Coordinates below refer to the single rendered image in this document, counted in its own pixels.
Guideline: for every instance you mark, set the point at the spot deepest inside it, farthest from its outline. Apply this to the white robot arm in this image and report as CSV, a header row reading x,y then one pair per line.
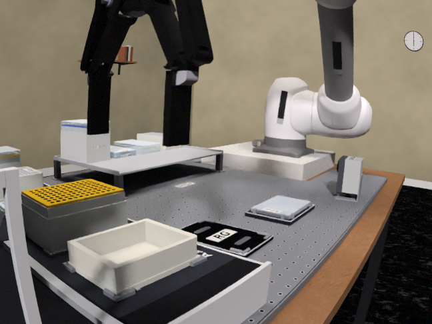
x,y
337,110

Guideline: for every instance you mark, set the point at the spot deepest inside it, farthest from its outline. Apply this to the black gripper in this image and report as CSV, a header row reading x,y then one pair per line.
x,y
186,46

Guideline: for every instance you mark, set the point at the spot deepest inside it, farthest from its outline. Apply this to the black flat nest plate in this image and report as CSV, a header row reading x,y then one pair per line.
x,y
235,240

